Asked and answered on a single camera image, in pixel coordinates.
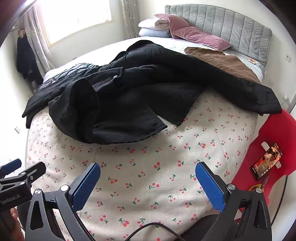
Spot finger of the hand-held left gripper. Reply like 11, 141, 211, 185
0, 161, 47, 189
0, 159, 22, 179

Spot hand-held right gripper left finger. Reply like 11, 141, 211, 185
25, 163, 101, 241

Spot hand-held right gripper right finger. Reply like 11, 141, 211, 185
195, 161, 273, 241

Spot black coat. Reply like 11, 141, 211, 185
23, 40, 282, 144

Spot dark hanging clothes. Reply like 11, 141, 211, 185
16, 35, 44, 85

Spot person's left hand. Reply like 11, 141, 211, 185
10, 207, 19, 226

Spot smartphone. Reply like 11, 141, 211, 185
250, 142, 284, 181

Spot cherry print blanket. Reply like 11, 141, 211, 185
25, 93, 258, 241

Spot red box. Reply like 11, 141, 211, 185
231, 109, 296, 214

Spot black puffer jacket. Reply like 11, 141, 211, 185
37, 63, 102, 93

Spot brown garment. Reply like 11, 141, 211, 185
184, 47, 262, 84

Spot patterned grey curtain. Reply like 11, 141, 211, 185
119, 0, 139, 40
23, 5, 57, 73

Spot bed with white sheet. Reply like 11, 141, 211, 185
25, 36, 265, 241

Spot pink velvet pillow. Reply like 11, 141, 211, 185
172, 26, 232, 52
154, 13, 190, 39

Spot grey padded headboard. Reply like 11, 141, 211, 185
165, 4, 272, 67

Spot light blue folded blanket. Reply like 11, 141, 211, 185
139, 28, 173, 38

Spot window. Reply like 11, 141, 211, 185
39, 0, 115, 45

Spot white folded blanket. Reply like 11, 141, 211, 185
138, 19, 171, 31

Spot black cable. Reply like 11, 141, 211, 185
124, 222, 186, 241

